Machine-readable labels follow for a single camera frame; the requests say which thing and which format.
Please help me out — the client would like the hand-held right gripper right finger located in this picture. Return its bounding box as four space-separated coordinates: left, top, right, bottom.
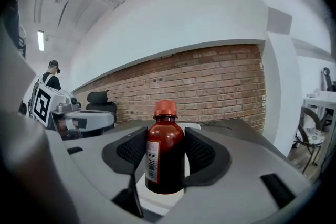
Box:
157 126 313 224

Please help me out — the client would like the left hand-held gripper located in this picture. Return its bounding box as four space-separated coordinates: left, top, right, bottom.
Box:
27 81 117 140

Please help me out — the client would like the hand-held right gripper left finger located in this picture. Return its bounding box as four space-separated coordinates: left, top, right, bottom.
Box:
46 126 149 218

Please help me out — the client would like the small brown bottle orange cap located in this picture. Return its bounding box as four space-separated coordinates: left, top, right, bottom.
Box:
144 100 186 195

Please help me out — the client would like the black office chair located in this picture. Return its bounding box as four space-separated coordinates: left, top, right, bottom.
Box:
86 89 118 128

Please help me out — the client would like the ceiling strip light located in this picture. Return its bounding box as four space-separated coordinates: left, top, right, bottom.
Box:
37 30 45 52

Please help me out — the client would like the patterned seat cushion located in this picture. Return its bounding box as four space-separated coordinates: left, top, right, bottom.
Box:
301 127 324 145

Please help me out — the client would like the white table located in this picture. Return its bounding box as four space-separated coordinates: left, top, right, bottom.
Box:
302 90 336 124

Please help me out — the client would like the black cable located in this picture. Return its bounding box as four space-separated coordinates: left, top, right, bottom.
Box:
196 120 233 131

